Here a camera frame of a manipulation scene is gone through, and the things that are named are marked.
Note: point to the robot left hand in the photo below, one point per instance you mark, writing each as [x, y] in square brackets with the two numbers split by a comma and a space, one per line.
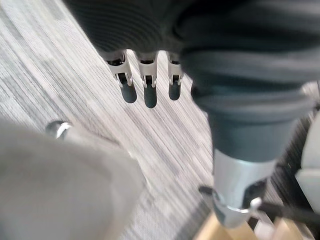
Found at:
[240, 75]

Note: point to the wooden slat shoe rack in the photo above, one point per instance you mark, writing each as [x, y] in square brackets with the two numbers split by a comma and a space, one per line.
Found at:
[212, 231]

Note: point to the robot silver leg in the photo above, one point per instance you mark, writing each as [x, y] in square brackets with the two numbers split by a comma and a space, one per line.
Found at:
[55, 190]

